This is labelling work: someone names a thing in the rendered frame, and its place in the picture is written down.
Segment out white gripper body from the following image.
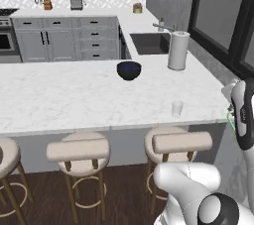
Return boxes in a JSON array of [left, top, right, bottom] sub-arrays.
[[220, 81, 238, 105]]

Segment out clear glass cup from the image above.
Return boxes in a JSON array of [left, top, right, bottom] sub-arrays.
[[171, 99, 185, 119]]

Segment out white paper towel roll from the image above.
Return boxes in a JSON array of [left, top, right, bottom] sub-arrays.
[[167, 30, 191, 71]]

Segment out beige wooden bar stool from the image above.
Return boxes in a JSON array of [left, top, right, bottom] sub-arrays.
[[46, 131, 112, 225], [144, 126, 214, 215], [0, 137, 35, 225]]

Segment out black framed window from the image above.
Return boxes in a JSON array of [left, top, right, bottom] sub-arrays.
[[188, 0, 254, 80]]

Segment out silver tap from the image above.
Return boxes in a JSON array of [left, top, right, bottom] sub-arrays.
[[152, 17, 180, 34]]

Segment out dark sink basin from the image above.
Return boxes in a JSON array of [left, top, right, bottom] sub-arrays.
[[129, 32, 172, 56]]

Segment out dark blue bowl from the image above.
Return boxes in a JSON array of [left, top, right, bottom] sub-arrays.
[[116, 60, 143, 82]]

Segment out golden yellow jar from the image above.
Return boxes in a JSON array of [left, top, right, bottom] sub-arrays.
[[132, 2, 144, 15]]

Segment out grey base cupboard run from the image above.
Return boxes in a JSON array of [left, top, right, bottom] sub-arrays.
[[11, 16, 120, 62]]

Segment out brown knife block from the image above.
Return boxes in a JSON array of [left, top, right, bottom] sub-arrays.
[[43, 0, 54, 11]]

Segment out steel oven with hob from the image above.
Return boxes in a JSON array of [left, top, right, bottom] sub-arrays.
[[0, 8, 23, 64]]

